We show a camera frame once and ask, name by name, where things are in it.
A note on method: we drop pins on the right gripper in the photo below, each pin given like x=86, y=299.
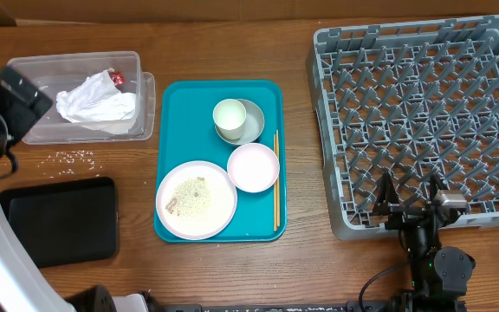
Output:
x=385, y=202

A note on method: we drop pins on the red wrapper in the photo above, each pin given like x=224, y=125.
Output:
x=117, y=78

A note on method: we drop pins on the pink bowl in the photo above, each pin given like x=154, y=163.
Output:
x=253, y=167

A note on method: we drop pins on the grey small plate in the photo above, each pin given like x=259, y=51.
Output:
x=253, y=126

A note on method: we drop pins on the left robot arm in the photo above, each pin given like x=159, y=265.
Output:
x=22, y=286

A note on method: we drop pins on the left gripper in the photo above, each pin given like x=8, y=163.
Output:
x=22, y=115

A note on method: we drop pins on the clear plastic bin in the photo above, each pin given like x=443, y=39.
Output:
x=55, y=73

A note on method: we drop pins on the scattered rice grains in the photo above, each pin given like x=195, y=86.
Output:
x=70, y=163

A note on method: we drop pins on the black plastic tray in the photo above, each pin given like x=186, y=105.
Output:
x=67, y=222

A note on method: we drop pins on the pale green cup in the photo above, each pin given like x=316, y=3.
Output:
x=229, y=117

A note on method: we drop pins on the white napkin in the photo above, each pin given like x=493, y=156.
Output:
x=94, y=89
x=114, y=115

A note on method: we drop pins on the grey dish rack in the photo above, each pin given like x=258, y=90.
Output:
x=411, y=99

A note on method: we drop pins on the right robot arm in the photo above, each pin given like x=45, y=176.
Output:
x=439, y=274

